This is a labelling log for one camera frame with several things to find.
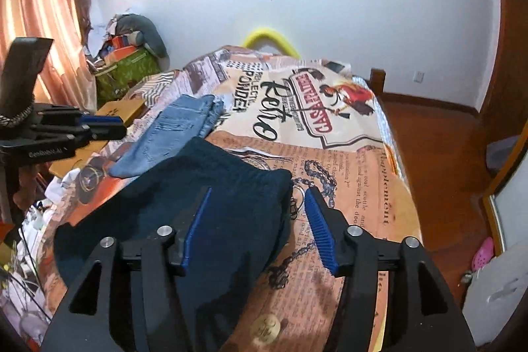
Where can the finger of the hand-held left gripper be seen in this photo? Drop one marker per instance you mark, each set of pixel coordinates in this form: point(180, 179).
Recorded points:
point(107, 132)
point(99, 120)

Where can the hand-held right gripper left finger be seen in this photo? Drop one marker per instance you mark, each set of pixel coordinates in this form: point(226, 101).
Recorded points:
point(198, 228)

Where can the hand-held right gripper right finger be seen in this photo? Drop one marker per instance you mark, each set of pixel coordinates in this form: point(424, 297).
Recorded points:
point(319, 228)

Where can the dark teal pants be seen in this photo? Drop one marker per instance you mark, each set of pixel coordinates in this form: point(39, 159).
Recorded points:
point(231, 187)

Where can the bed with printed cover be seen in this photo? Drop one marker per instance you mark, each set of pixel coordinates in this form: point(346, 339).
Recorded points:
point(363, 179)

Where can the blue jeans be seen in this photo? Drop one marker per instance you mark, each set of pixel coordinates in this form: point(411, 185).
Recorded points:
point(173, 129)

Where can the orange striped curtain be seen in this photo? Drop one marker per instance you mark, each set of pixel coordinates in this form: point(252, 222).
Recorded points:
point(41, 5)

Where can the orange box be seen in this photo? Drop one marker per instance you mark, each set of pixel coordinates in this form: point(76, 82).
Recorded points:
point(121, 43)

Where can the grey cloth bundle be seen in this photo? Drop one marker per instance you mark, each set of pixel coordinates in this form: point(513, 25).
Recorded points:
point(144, 30)

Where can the checkered bed sheet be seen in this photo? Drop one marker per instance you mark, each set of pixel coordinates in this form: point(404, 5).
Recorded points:
point(385, 129)

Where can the pink clog shoe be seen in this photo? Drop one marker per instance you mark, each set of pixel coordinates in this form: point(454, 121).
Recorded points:
point(482, 253)

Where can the yellow foam tube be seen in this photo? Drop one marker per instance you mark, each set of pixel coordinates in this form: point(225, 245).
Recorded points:
point(268, 36)

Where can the white foam board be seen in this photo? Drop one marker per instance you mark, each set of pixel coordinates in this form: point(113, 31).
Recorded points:
point(499, 302)

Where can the grey bag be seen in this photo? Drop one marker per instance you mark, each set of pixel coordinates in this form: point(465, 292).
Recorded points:
point(501, 154)

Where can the wooden bed frame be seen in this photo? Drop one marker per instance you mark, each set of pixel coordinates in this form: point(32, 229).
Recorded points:
point(376, 82)

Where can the white wall socket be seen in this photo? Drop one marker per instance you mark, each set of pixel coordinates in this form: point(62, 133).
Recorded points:
point(418, 77)

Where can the wooden door frame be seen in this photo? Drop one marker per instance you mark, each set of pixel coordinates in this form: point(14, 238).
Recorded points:
point(507, 67)

